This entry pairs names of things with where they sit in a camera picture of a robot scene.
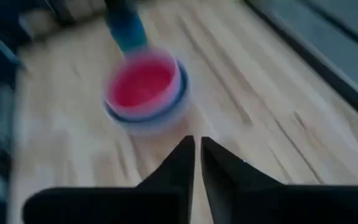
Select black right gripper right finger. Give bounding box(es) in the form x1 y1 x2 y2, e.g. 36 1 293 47
200 136 358 224

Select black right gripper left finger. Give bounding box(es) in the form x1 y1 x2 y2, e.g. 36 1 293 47
22 134 196 224

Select red translucent bowl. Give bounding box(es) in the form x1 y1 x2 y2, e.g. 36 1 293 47
106 49 181 119

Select blue plastic cup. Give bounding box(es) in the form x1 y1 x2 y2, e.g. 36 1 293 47
104 0 150 57

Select black table edge rail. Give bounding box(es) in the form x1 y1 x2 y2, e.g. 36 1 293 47
243 0 358 132

